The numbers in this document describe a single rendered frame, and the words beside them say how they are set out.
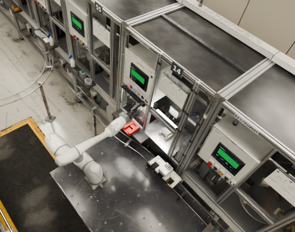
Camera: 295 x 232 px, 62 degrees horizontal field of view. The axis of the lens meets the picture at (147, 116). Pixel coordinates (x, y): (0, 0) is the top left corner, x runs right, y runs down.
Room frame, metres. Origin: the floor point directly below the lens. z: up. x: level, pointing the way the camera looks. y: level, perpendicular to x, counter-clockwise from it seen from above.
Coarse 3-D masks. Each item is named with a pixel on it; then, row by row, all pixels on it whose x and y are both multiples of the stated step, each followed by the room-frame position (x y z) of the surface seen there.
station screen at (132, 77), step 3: (135, 69) 1.78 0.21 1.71; (138, 72) 1.75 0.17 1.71; (132, 75) 1.80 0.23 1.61; (141, 75) 1.73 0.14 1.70; (132, 78) 1.80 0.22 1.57; (135, 78) 1.77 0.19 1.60; (144, 78) 1.70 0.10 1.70; (135, 81) 1.77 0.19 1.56; (138, 81) 1.74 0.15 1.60; (144, 81) 1.70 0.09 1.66; (138, 84) 1.74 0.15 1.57; (141, 84) 1.72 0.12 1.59; (144, 84) 1.69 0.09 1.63; (141, 87) 1.71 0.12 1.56
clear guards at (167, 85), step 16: (160, 80) 1.62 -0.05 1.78; (176, 80) 1.53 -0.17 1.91; (192, 80) 1.44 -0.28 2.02; (128, 96) 1.87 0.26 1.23; (160, 96) 1.60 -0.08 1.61; (176, 96) 1.50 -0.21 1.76; (144, 112) 1.69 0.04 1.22; (160, 112) 1.57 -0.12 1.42; (176, 112) 1.46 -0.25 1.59; (192, 112) 1.37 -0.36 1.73; (192, 128) 1.34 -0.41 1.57; (176, 144) 1.39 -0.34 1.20; (176, 160) 1.34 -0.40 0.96
